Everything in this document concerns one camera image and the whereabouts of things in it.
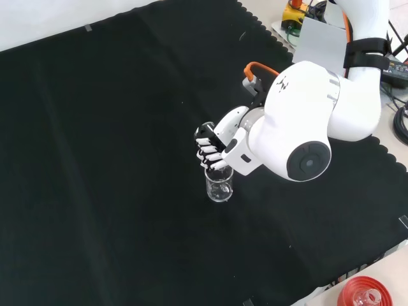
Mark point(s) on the clear glass beaker with graduations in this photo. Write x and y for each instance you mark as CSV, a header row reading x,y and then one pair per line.
x,y
219,191

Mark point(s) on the black cloth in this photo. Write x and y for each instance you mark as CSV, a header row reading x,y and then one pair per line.
x,y
95,191

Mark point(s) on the grey tape strip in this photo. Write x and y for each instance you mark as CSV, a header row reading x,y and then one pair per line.
x,y
248,303
403,221
88,28

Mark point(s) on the pale board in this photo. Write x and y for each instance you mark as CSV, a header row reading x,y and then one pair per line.
x,y
318,44

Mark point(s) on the yellow stop button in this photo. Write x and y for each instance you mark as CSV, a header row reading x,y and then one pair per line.
x,y
291,14

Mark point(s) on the red ribbed round lid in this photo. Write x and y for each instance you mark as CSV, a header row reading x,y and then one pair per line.
x,y
350,287

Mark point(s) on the black power adapter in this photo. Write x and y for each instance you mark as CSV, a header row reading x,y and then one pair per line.
x,y
395,75

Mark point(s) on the clear glass flask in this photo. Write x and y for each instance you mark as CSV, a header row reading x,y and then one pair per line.
x,y
369,297

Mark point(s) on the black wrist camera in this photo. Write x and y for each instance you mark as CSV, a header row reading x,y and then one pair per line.
x,y
253,86

